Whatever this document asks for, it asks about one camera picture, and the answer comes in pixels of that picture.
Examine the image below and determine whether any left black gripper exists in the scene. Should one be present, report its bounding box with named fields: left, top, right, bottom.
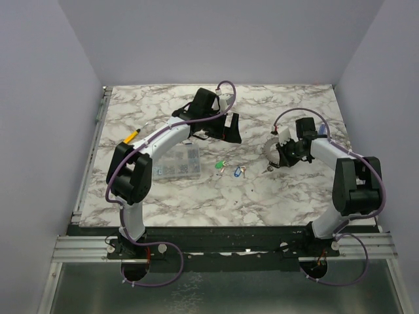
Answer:
left=202, top=109, right=241, bottom=143

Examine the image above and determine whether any large metal key ring disc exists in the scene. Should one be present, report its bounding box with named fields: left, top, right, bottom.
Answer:
left=263, top=137, right=280, bottom=168

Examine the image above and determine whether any green key tag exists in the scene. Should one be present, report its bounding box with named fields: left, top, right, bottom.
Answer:
left=215, top=160, right=228, bottom=173

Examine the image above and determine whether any blue key tag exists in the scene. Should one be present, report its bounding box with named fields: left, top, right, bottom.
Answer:
left=234, top=166, right=246, bottom=178

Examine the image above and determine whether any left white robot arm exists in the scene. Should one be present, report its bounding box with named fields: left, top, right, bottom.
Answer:
left=105, top=88, right=242, bottom=258

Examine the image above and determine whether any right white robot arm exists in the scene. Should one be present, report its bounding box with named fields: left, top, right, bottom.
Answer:
left=272, top=118, right=384, bottom=256

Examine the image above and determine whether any clear plastic parts box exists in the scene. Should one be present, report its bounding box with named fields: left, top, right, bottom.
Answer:
left=153, top=143, right=201, bottom=181

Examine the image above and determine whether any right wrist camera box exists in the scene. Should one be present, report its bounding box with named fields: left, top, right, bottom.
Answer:
left=271, top=127, right=292, bottom=146

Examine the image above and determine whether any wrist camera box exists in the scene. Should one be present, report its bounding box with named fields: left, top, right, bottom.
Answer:
left=271, top=127, right=292, bottom=146
left=211, top=90, right=234, bottom=112

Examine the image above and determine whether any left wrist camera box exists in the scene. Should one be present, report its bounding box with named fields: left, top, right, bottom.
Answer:
left=211, top=90, right=234, bottom=112

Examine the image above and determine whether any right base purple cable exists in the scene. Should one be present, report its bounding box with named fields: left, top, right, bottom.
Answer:
left=304, top=232, right=370, bottom=287

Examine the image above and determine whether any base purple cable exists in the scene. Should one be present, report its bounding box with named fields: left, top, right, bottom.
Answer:
left=304, top=232, right=370, bottom=287
left=130, top=241, right=184, bottom=288

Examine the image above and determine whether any yellow handled screwdriver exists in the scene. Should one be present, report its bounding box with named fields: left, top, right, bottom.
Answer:
left=123, top=122, right=149, bottom=145

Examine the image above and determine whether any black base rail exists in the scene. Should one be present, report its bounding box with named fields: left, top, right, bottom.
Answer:
left=107, top=226, right=339, bottom=273

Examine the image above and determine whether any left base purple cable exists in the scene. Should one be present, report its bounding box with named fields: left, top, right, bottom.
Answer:
left=130, top=241, right=184, bottom=288

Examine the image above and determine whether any aluminium frame rail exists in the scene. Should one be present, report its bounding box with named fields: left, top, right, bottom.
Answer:
left=37, top=86, right=113, bottom=313

